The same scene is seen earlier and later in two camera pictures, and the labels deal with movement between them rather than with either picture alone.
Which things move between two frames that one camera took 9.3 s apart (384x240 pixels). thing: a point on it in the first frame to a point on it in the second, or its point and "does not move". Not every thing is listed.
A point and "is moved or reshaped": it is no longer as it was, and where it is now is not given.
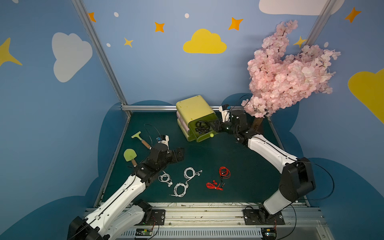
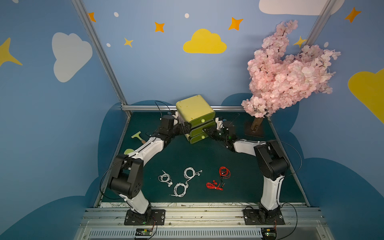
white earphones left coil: (165, 178) does not move
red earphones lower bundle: (212, 185) does not move
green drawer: (201, 128) is moved or reshaped
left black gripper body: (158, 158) to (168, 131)
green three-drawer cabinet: (194, 117) does not move
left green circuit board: (143, 232) does not move
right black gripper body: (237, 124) to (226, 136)
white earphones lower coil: (185, 186) does not move
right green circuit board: (268, 233) does not move
